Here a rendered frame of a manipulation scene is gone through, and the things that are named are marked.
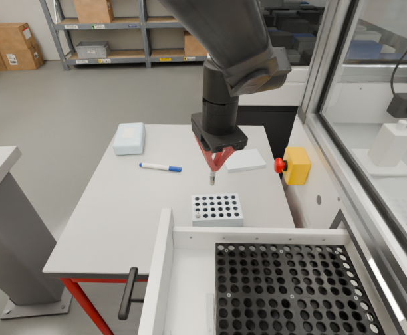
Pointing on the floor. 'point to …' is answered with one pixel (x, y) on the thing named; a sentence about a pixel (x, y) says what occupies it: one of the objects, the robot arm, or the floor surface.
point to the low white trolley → (150, 215)
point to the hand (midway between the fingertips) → (214, 165)
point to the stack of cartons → (7, 44)
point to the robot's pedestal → (15, 241)
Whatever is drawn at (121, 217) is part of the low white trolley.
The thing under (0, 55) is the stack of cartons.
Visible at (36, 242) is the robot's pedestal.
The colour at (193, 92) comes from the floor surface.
